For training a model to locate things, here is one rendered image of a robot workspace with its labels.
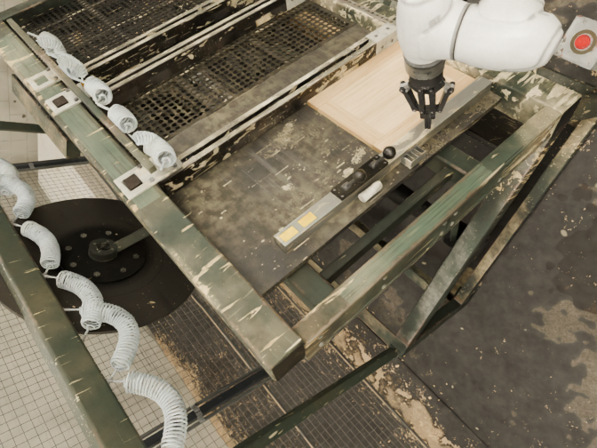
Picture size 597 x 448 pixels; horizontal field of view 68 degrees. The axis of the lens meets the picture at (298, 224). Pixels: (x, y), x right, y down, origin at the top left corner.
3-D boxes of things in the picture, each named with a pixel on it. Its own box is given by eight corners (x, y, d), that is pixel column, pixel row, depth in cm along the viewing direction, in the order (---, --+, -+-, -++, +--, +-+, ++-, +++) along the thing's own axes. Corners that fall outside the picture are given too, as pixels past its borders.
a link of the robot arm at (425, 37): (390, 62, 93) (451, 76, 88) (382, 5, 79) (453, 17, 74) (411, 22, 95) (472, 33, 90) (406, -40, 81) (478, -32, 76)
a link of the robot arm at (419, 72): (444, 65, 89) (443, 84, 95) (449, 29, 92) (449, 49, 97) (399, 65, 92) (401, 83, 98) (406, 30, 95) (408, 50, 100)
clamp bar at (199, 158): (401, 46, 173) (408, -15, 154) (142, 220, 135) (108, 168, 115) (382, 36, 178) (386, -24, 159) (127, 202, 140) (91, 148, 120)
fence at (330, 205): (489, 91, 155) (493, 81, 151) (286, 253, 124) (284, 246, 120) (477, 84, 157) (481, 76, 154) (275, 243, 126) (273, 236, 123)
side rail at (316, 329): (549, 138, 148) (562, 113, 139) (308, 362, 112) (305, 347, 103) (533, 129, 150) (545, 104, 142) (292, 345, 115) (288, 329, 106)
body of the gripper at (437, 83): (403, 79, 98) (406, 104, 106) (442, 80, 95) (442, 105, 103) (409, 52, 100) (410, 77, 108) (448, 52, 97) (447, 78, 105)
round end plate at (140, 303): (239, 279, 186) (30, 361, 131) (236, 289, 189) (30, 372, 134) (146, 179, 224) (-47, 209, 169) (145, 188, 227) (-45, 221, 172)
